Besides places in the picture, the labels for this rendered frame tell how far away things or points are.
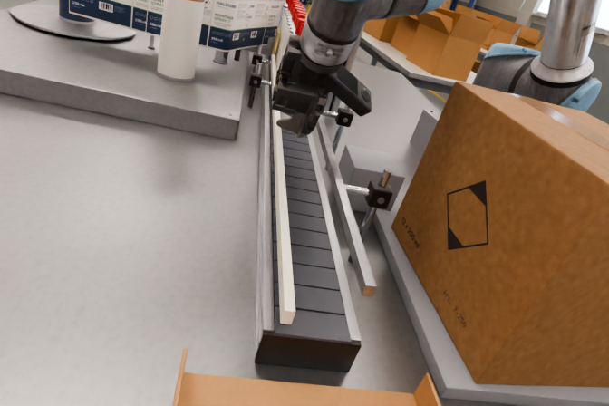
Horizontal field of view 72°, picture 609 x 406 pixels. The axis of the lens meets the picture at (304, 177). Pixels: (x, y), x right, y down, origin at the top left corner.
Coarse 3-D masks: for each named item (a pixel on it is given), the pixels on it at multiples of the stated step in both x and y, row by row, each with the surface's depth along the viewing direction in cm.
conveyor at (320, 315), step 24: (288, 144) 85; (288, 168) 76; (312, 168) 79; (288, 192) 68; (312, 192) 70; (288, 216) 62; (312, 216) 64; (312, 240) 59; (312, 264) 54; (312, 288) 50; (336, 288) 51; (312, 312) 47; (336, 312) 48; (288, 336) 43; (312, 336) 44; (336, 336) 45
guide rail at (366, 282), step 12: (324, 132) 73; (324, 144) 69; (324, 156) 67; (336, 168) 62; (336, 180) 58; (336, 192) 57; (348, 204) 53; (348, 216) 51; (348, 228) 49; (348, 240) 48; (360, 240) 47; (360, 252) 45; (360, 264) 43; (360, 276) 42; (372, 276) 42; (360, 288) 42; (372, 288) 41
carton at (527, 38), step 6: (522, 30) 469; (528, 30) 471; (534, 30) 473; (522, 36) 472; (528, 36) 473; (534, 36) 475; (516, 42) 472; (522, 42) 463; (528, 42) 453; (534, 42) 477; (540, 42) 441; (534, 48) 444; (540, 48) 445
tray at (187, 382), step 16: (192, 384) 41; (208, 384) 41; (224, 384) 42; (240, 384) 42; (256, 384) 43; (272, 384) 43; (288, 384) 44; (304, 384) 44; (432, 384) 44; (176, 400) 36; (192, 400) 40; (208, 400) 40; (224, 400) 40; (240, 400) 41; (256, 400) 41; (272, 400) 42; (288, 400) 42; (304, 400) 43; (320, 400) 43; (336, 400) 43; (352, 400) 44; (368, 400) 44; (384, 400) 45; (400, 400) 45; (416, 400) 46; (432, 400) 43
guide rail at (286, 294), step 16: (272, 64) 123; (272, 80) 112; (272, 96) 102; (288, 224) 54; (288, 240) 51; (288, 256) 49; (288, 272) 46; (288, 288) 44; (288, 304) 42; (288, 320) 42
